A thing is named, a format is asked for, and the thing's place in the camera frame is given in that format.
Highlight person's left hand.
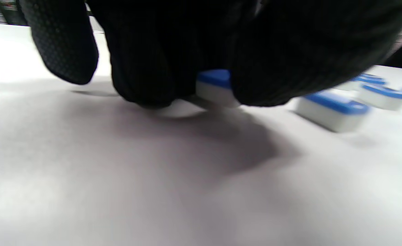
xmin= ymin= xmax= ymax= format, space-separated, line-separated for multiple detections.
xmin=16 ymin=0 xmax=402 ymax=109

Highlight single blue mahjong tile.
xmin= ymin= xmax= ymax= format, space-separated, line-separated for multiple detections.
xmin=196 ymin=69 xmax=241 ymax=109

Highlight blue mahjong tiles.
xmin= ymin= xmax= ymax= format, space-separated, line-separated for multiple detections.
xmin=295 ymin=72 xmax=402 ymax=133

